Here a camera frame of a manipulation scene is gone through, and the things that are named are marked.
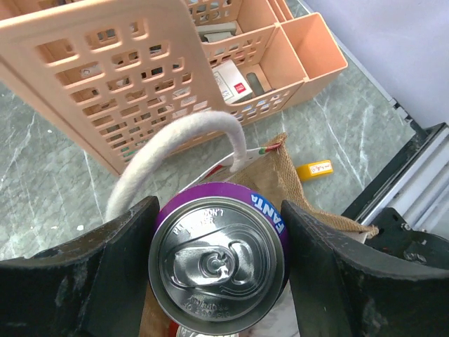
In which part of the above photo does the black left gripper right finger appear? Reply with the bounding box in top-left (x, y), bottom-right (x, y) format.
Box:
top-left (281, 201), bottom-right (448, 336)

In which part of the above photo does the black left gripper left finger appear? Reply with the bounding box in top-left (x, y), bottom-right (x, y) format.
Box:
top-left (1, 197), bottom-right (159, 336)

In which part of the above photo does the purple Fanta can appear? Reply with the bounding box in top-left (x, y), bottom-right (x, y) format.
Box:
top-left (148, 182), bottom-right (288, 333)

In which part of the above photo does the watermelon print canvas bag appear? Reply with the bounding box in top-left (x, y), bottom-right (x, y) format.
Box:
top-left (106, 111), bottom-right (379, 336)

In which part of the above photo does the silver top soda can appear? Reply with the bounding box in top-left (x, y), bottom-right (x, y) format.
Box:
top-left (168, 320), bottom-right (239, 337)

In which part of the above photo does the yellow tag block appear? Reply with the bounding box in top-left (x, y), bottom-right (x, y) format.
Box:
top-left (295, 159), bottom-right (333, 181)

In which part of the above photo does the peach plastic file organizer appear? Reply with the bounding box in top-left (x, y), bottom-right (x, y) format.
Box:
top-left (1, 1), bottom-right (348, 175)

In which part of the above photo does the white paper card box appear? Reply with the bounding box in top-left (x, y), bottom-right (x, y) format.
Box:
top-left (213, 60), bottom-right (253, 104)

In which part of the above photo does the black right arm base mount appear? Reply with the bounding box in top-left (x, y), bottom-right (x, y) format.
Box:
top-left (366, 207), bottom-right (449, 270)

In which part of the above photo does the aluminium mounting rail frame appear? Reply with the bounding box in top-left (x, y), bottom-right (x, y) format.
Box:
top-left (343, 124), bottom-right (448, 239)

